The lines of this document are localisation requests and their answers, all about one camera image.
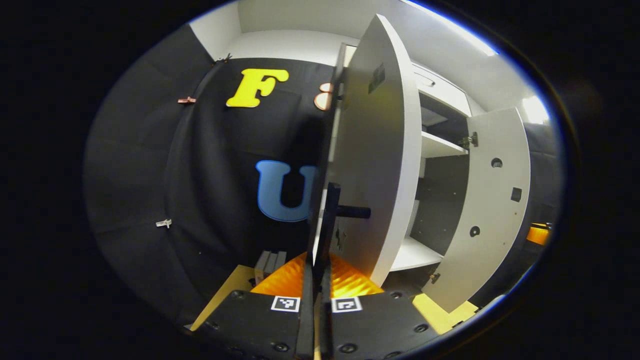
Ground grey flat boards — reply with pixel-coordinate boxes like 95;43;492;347
254;250;289;287

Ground white cabinet door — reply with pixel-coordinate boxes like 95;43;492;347
307;14;423;288
422;107;532;313

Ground white cabinet shelf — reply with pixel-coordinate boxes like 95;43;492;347
389;236;445;273
421;131;469;159

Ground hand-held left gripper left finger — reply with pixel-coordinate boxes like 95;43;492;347
200;252;316;360

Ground black door handle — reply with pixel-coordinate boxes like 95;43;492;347
313;182;372;281

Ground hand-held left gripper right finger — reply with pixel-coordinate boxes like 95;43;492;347
320;253;441;360

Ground white double-door shoe cabinet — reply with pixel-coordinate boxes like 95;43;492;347
335;42;475;288

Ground white cabinet top flap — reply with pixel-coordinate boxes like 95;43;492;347
412;62;474;119

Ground small ceiling light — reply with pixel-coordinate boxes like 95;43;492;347
521;95;551;125

